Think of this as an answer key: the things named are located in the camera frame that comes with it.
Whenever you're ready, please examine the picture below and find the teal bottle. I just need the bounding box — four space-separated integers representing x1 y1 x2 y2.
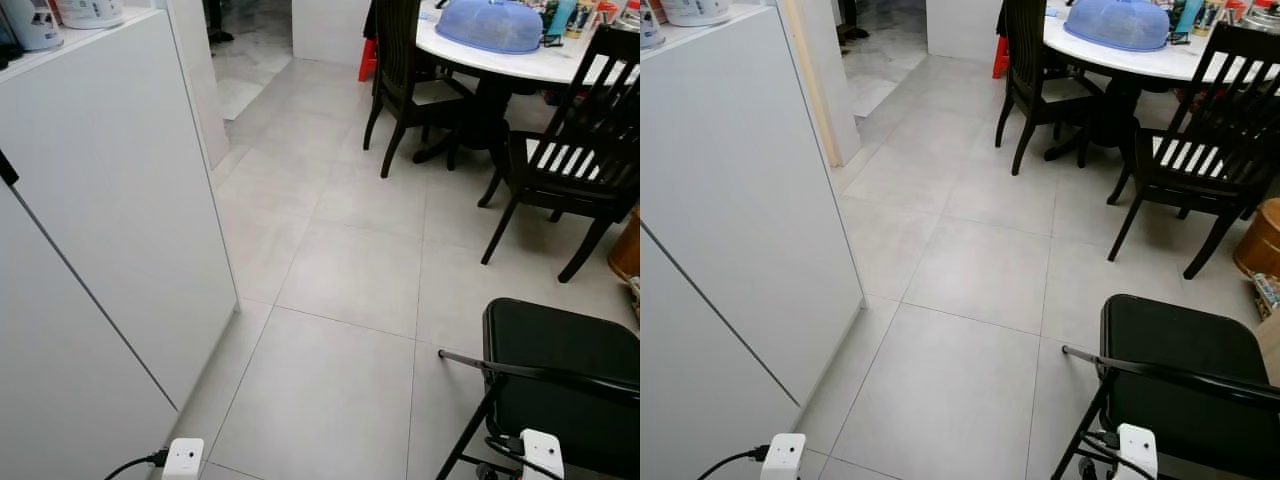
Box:
544 0 577 47
1170 0 1205 45

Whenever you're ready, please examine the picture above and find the white round kitchen appliance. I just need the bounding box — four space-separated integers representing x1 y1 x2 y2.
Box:
55 0 127 30
660 0 734 28

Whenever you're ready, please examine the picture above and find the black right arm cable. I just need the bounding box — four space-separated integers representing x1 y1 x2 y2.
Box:
1079 429 1151 480
484 434 561 480

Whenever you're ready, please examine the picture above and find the white rice cooker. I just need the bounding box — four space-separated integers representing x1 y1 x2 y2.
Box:
0 0 64 52
640 0 667 49

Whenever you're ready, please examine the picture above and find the round white dining table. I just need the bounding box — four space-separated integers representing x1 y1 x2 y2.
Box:
413 0 641 166
1043 0 1280 161

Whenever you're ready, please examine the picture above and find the dark wooden dining chair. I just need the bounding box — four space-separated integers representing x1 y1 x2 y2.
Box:
479 24 641 284
1107 20 1280 281
995 0 1109 177
363 0 479 179

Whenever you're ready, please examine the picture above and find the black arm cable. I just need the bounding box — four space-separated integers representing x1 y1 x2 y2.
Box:
1079 429 1151 480
484 434 561 480
697 444 769 480
103 449 169 480

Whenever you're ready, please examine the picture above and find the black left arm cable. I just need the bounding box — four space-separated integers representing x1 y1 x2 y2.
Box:
697 444 769 480
103 449 169 480

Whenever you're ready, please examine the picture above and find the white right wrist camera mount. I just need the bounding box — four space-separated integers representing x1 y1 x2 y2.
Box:
520 429 566 480
1115 423 1159 480

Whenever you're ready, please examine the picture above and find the blue mesh food cover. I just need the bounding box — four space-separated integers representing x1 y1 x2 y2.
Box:
436 0 545 55
1064 0 1172 53

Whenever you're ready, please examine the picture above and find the brown wooden bucket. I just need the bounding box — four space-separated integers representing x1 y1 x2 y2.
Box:
1233 198 1280 280
608 205 641 284

